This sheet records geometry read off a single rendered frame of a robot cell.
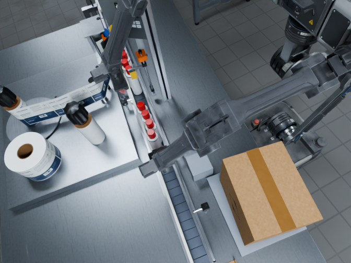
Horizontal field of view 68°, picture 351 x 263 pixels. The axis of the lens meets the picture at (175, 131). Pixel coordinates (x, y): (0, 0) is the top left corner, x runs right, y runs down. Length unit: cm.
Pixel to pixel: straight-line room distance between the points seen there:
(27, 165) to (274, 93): 109
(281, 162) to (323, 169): 133
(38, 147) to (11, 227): 42
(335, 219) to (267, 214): 133
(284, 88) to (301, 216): 47
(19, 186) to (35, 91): 58
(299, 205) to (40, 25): 349
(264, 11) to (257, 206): 264
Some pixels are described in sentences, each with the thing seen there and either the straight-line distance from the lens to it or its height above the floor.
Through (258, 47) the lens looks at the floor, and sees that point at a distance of 292.
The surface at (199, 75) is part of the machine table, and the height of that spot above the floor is 83.
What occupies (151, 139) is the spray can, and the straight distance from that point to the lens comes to 114.
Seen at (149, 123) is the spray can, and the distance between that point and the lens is 114.
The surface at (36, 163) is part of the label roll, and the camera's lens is 134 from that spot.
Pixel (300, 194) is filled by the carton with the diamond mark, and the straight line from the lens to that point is 102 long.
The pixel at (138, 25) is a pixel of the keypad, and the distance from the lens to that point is 111.
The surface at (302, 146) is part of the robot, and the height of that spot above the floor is 24.
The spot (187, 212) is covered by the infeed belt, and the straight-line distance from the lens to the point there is 120.
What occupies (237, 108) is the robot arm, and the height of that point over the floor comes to 156.
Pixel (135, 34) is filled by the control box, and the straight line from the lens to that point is 115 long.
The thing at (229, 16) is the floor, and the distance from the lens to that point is 324.
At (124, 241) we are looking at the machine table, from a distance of 129.
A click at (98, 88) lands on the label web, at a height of 101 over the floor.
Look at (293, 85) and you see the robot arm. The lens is 73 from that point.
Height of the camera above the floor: 206
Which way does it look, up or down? 62 degrees down
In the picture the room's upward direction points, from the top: 14 degrees counter-clockwise
